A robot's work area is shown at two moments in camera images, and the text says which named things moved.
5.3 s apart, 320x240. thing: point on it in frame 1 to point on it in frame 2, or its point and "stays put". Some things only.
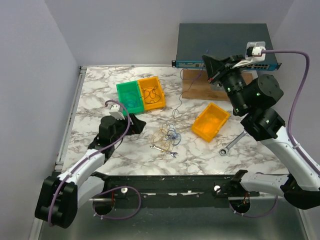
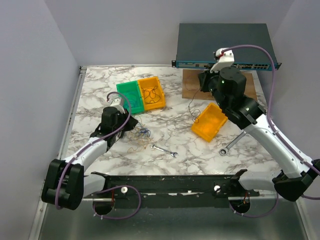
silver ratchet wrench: [224, 151] stays put
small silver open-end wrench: [157, 148] stays put
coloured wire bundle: [167, 136] to [139, 137]
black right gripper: [213, 65] to [203, 77]
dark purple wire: [149, 91] stays put
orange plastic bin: [152, 92] stays put
